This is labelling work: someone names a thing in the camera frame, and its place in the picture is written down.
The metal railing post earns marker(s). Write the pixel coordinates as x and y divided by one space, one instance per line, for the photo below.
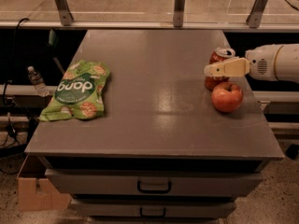
65 15
255 17
178 15

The red apple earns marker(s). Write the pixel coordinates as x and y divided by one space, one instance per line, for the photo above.
227 97

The left metal railing post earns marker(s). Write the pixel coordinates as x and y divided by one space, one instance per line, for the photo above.
65 15

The middle metal railing post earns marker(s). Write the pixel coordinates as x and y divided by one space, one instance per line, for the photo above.
178 15

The clear plastic water bottle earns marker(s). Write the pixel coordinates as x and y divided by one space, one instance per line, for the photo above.
37 81

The green chip bag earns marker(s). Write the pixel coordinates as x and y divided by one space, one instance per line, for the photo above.
79 93

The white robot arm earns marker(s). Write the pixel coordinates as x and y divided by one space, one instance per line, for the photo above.
287 63

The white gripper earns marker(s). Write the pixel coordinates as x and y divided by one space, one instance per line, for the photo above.
262 64

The red coke can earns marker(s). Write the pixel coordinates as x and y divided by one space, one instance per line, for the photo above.
218 55

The right metal railing post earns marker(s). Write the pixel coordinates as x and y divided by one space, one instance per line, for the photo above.
255 17

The middle grey drawer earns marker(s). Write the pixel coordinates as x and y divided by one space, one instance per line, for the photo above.
177 210

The cardboard box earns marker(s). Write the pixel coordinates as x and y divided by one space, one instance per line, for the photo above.
35 192

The grey cabinet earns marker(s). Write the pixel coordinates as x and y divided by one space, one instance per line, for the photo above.
158 117

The grey drawer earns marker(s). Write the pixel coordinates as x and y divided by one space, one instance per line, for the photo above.
177 210
185 184

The top grey drawer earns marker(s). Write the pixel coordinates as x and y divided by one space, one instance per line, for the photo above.
185 184

